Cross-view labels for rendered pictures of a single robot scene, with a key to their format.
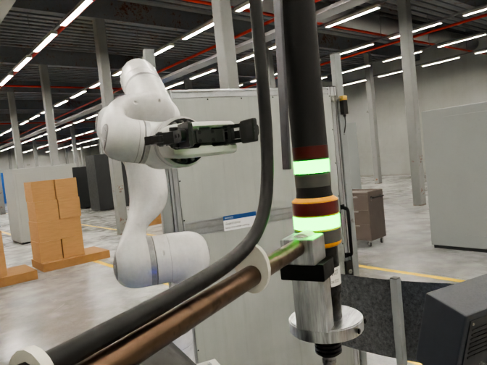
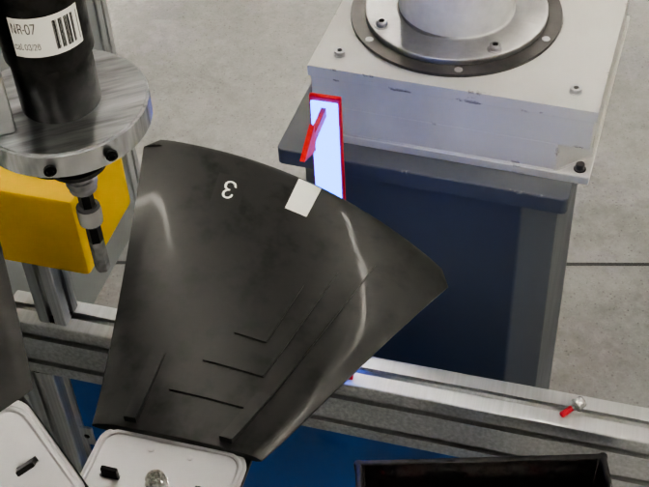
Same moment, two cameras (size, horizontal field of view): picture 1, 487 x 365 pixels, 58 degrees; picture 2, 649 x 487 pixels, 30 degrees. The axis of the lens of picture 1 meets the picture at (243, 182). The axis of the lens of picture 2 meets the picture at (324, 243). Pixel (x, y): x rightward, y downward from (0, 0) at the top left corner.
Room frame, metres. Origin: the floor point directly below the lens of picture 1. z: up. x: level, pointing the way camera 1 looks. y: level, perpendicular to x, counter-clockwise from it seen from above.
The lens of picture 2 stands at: (0.20, -0.41, 1.75)
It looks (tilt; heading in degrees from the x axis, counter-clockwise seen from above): 45 degrees down; 44
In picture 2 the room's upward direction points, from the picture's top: 4 degrees counter-clockwise
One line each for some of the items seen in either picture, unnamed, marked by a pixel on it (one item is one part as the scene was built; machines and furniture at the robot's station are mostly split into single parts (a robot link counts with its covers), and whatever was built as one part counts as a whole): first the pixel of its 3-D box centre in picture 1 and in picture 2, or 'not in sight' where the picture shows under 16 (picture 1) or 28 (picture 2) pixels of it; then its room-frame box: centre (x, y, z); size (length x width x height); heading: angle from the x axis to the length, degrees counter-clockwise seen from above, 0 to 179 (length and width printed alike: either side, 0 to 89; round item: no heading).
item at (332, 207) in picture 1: (315, 206); not in sight; (0.41, -0.07, 1.56); 0.04 x 0.04 x 0.01
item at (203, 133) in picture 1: (193, 139); not in sight; (0.67, 0.07, 1.65); 0.11 x 0.10 x 0.07; 26
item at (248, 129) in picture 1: (251, 131); not in sight; (0.62, -0.02, 1.65); 0.07 x 0.03 x 0.03; 26
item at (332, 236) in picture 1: (317, 234); not in sight; (0.41, -0.07, 1.53); 0.04 x 0.04 x 0.01
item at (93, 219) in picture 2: not in sight; (93, 226); (0.41, -0.07, 1.38); 0.01 x 0.01 x 0.05
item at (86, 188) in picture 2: (328, 353); (78, 168); (0.41, -0.07, 1.42); 0.01 x 0.01 x 0.02
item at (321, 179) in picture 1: (312, 179); not in sight; (0.41, -0.07, 1.59); 0.03 x 0.03 x 0.01
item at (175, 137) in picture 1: (173, 137); not in sight; (0.57, 0.08, 1.65); 0.07 x 0.03 x 0.03; 26
